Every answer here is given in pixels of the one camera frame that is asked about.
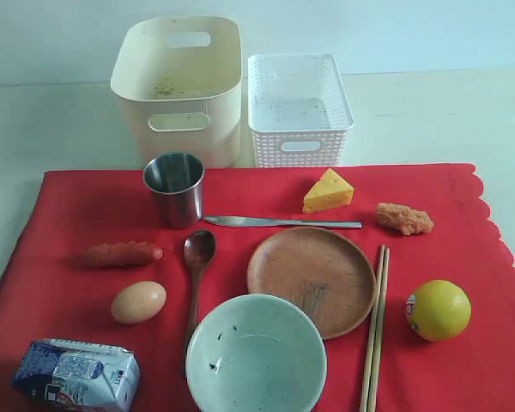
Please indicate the brown wooden plate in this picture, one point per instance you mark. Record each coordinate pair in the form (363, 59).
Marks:
(323, 273)

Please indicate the blue milk carton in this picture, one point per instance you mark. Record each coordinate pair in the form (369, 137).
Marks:
(78, 376)

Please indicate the right wooden chopstick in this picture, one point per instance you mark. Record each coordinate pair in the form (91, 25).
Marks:
(379, 329)

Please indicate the brown egg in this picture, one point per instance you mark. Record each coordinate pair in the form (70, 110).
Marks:
(138, 302)

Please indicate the red sausage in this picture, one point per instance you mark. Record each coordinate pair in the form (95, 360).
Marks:
(122, 254)

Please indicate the cream plastic bin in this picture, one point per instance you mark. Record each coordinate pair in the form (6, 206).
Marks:
(178, 83)

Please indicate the pale green ceramic bowl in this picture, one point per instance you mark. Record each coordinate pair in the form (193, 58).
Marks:
(256, 352)

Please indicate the red tablecloth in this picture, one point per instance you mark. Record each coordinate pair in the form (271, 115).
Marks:
(46, 293)

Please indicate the white woven plastic basket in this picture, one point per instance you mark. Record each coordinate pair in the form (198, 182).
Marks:
(298, 111)

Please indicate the yellow cheese wedge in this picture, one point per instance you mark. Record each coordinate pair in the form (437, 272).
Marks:
(329, 192)

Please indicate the yellow lemon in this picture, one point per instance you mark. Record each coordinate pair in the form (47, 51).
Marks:
(438, 310)

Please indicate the dark wooden spoon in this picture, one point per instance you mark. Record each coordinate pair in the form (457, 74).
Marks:
(199, 251)

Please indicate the wooden chopstick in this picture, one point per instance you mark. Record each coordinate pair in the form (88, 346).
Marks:
(368, 366)
(379, 329)

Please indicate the stainless steel cup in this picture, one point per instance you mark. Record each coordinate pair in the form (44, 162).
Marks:
(175, 180)

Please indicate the left wooden chopstick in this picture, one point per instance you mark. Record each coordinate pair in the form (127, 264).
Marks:
(368, 366)

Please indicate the fried chicken nugget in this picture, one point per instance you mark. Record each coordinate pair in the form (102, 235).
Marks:
(402, 218)

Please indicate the silver table knife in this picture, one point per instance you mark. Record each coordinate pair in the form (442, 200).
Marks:
(244, 221)

